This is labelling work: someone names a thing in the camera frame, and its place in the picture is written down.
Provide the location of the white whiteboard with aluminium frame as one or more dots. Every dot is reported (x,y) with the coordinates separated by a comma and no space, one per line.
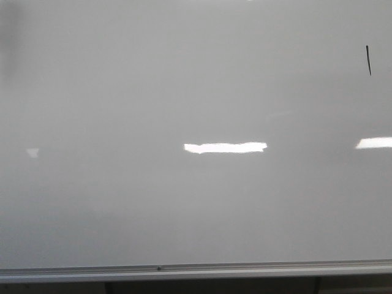
(155,140)

